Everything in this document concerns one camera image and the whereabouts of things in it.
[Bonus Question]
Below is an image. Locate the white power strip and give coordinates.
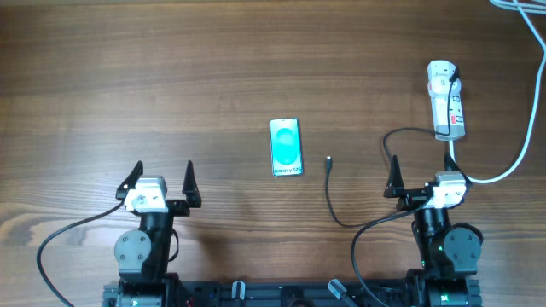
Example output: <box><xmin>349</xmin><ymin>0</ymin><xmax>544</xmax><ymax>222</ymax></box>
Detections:
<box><xmin>427</xmin><ymin>60</ymin><xmax>466</xmax><ymax>142</ymax></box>

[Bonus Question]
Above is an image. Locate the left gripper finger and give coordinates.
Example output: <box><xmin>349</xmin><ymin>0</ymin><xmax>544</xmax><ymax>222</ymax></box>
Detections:
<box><xmin>115</xmin><ymin>160</ymin><xmax>143</xmax><ymax>200</ymax></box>
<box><xmin>182</xmin><ymin>160</ymin><xmax>201</xmax><ymax>208</ymax></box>

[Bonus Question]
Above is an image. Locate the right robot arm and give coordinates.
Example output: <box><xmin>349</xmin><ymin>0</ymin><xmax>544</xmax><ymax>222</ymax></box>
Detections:
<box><xmin>384</xmin><ymin>155</ymin><xmax>484</xmax><ymax>307</ymax></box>

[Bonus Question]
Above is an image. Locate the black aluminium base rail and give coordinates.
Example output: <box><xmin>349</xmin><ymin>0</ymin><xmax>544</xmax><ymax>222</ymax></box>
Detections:
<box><xmin>102</xmin><ymin>279</ymin><xmax>483</xmax><ymax>307</ymax></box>

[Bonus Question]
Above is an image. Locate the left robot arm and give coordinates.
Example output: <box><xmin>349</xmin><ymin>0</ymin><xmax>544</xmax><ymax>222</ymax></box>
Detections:
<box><xmin>102</xmin><ymin>161</ymin><xmax>202</xmax><ymax>307</ymax></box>

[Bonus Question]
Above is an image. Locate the smartphone with cyan screen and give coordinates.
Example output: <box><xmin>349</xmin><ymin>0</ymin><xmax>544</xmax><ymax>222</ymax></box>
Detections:
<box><xmin>270</xmin><ymin>118</ymin><xmax>304</xmax><ymax>177</ymax></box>

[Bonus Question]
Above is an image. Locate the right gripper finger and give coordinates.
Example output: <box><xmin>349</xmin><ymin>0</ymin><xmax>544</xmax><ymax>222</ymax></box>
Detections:
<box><xmin>383</xmin><ymin>155</ymin><xmax>404</xmax><ymax>198</ymax></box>
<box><xmin>444</xmin><ymin>153</ymin><xmax>472</xmax><ymax>186</ymax></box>

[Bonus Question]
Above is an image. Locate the black USB charging cable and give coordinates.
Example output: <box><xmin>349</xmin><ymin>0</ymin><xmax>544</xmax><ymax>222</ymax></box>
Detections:
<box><xmin>324</xmin><ymin>67</ymin><xmax>461</xmax><ymax>229</ymax></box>

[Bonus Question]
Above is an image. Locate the white USB charger plug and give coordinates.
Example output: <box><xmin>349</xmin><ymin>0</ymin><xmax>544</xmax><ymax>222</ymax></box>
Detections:
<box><xmin>427</xmin><ymin>76</ymin><xmax>461</xmax><ymax>98</ymax></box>

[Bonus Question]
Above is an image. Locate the white power strip cord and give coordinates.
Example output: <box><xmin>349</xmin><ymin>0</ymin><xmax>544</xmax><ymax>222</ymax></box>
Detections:
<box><xmin>448</xmin><ymin>0</ymin><xmax>546</xmax><ymax>185</ymax></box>

